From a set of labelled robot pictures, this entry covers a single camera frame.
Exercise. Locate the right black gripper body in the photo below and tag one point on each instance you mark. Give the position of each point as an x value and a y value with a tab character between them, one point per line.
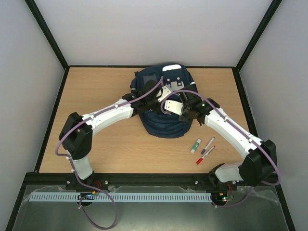
184	99

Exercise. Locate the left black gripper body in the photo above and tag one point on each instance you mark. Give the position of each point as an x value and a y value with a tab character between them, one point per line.
151	103

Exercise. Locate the navy blue student backpack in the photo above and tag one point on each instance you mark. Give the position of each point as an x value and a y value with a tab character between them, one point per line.
177	77

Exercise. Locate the white glue stick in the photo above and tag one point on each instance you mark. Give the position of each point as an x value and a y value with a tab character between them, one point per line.
195	146

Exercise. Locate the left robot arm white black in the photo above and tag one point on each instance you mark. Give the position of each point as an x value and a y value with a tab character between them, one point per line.
75	139

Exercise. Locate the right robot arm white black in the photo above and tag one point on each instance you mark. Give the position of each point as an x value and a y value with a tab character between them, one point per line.
259	157

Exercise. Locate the purple capped white marker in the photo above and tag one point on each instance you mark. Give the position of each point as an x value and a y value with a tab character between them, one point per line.
207	146

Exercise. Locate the red capped white marker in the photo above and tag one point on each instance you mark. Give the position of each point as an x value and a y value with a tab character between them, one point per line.
205	155

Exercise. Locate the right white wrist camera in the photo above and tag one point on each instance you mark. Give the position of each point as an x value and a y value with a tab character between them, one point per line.
173	107

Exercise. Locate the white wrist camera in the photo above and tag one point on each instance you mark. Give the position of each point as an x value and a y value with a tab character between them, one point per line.
173	107
165	91

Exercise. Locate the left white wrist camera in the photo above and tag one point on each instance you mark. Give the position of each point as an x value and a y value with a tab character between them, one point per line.
165	91

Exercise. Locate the black enclosure frame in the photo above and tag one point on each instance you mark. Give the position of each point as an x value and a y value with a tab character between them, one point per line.
235	70

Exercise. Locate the light blue slotted cable duct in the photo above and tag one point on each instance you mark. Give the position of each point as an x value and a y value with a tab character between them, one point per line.
121	197

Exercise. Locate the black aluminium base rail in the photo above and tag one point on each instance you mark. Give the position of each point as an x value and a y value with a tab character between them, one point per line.
200	182

